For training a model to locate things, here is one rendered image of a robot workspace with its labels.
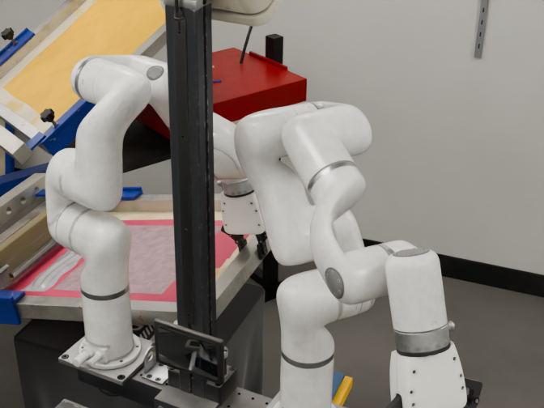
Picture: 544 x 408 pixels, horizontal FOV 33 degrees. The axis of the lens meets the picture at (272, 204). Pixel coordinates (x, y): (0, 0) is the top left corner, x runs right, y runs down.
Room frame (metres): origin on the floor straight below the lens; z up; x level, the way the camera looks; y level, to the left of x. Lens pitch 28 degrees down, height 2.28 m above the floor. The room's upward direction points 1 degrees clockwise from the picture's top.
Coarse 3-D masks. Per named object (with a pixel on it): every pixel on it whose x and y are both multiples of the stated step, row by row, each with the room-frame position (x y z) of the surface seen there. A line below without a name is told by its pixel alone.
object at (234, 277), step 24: (24, 216) 2.23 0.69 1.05; (0, 240) 2.08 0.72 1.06; (240, 264) 1.73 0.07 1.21; (216, 288) 1.64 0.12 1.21; (24, 312) 1.70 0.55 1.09; (48, 312) 1.68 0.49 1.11; (72, 312) 1.65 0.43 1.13; (144, 312) 1.59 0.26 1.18; (168, 312) 1.57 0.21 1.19; (216, 312) 1.58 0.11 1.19
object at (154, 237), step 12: (132, 228) 2.10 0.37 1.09; (144, 228) 2.09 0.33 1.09; (156, 228) 2.08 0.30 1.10; (168, 228) 2.07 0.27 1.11; (216, 228) 2.02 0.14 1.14; (132, 240) 2.03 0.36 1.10; (144, 240) 2.01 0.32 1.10; (156, 240) 2.00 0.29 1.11; (168, 240) 1.99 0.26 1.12; (216, 240) 1.95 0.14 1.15; (228, 240) 1.94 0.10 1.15; (60, 252) 2.03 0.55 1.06; (132, 252) 1.96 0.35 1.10; (144, 252) 1.95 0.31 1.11; (156, 252) 1.94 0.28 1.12; (168, 252) 1.93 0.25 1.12; (216, 252) 1.88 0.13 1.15; (228, 252) 1.87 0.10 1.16
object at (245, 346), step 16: (256, 304) 1.97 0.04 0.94; (240, 320) 1.89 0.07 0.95; (256, 320) 1.98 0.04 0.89; (240, 336) 1.88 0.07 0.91; (256, 336) 1.99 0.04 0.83; (240, 352) 1.88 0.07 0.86; (256, 352) 1.99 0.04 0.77; (240, 368) 1.88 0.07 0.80; (256, 368) 2.00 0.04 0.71; (240, 384) 1.88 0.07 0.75; (256, 384) 2.00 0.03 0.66
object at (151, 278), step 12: (36, 264) 1.97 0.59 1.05; (48, 264) 1.96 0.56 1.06; (84, 264) 1.93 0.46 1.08; (132, 264) 1.89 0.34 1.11; (144, 264) 1.88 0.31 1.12; (156, 264) 1.87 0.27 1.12; (168, 264) 1.86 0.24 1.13; (216, 264) 1.82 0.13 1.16; (24, 276) 1.91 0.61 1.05; (72, 276) 1.87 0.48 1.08; (132, 276) 1.82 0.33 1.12; (144, 276) 1.81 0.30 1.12; (156, 276) 1.80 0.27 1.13; (168, 276) 1.79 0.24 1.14; (12, 288) 1.86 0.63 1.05; (60, 288) 1.82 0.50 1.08; (72, 288) 1.81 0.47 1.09; (132, 288) 1.76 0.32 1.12; (144, 288) 1.75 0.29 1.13; (156, 288) 1.74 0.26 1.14; (168, 288) 1.73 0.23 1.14; (144, 300) 1.69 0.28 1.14; (156, 300) 1.69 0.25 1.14; (168, 300) 1.68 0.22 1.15
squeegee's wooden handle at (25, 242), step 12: (36, 216) 2.04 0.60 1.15; (24, 228) 1.97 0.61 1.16; (36, 228) 2.00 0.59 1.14; (48, 228) 2.03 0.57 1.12; (12, 240) 1.91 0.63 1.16; (24, 240) 1.94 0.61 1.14; (36, 240) 1.98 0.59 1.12; (48, 240) 2.02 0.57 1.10; (0, 252) 1.86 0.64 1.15; (12, 252) 1.90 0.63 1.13; (24, 252) 1.93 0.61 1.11; (0, 264) 1.85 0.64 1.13; (12, 264) 1.88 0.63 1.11
